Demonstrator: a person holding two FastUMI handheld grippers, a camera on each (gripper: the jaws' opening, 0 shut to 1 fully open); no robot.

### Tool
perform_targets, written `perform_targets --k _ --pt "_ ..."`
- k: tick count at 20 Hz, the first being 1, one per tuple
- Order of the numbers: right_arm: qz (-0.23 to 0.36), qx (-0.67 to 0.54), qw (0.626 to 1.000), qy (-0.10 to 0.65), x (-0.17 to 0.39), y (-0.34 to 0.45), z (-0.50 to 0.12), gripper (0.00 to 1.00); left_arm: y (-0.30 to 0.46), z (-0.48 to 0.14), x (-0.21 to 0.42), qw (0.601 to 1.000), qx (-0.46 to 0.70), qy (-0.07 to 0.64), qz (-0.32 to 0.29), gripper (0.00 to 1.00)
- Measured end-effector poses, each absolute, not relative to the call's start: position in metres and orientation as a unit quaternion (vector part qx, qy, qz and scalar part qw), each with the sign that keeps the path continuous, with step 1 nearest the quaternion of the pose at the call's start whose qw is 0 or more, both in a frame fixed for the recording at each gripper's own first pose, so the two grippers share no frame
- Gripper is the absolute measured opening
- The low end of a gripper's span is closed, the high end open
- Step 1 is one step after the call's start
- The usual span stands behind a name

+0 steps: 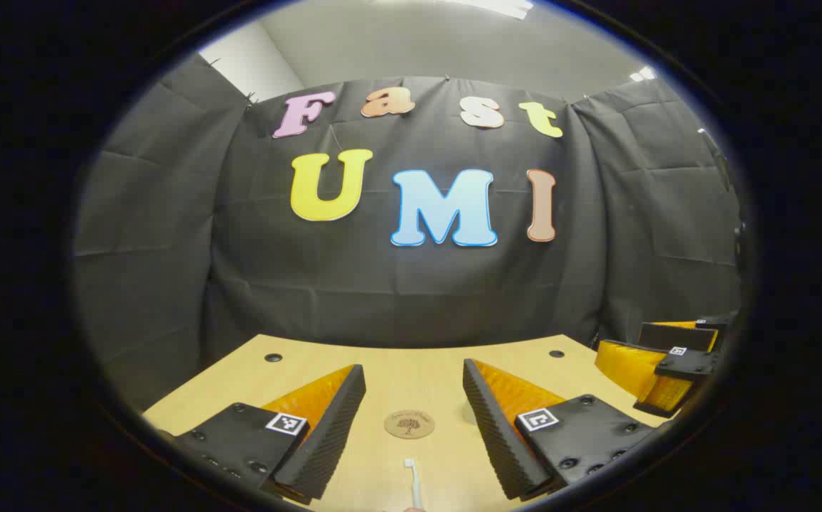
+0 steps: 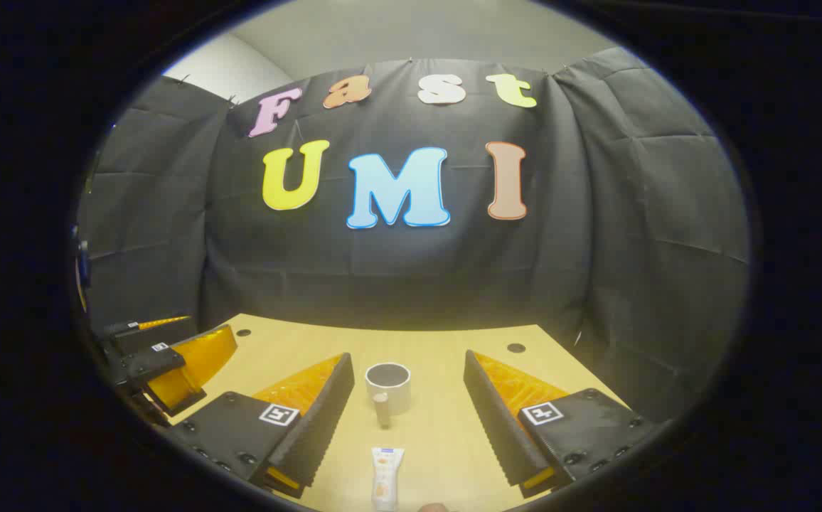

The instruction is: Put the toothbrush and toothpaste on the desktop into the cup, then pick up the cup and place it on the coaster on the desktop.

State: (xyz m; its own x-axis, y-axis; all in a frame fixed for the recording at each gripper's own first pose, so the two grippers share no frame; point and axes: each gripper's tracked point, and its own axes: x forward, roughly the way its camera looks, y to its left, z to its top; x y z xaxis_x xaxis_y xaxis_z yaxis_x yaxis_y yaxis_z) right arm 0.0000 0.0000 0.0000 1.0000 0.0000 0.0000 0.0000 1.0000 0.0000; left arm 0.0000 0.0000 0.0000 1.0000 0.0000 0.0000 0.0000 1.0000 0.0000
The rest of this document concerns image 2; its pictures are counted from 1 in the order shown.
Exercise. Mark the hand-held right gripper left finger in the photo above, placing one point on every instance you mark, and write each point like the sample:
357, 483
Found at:
322, 427

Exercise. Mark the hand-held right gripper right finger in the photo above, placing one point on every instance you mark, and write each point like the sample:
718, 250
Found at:
496, 427

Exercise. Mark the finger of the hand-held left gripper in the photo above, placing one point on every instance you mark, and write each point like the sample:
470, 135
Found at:
141, 336
162, 363

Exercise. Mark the white cup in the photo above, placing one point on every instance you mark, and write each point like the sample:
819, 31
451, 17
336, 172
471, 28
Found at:
390, 387

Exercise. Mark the white toothpaste tube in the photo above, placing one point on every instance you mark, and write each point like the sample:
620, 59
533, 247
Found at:
387, 476

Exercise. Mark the wooden desktop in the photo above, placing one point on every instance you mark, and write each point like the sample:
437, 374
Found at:
439, 434

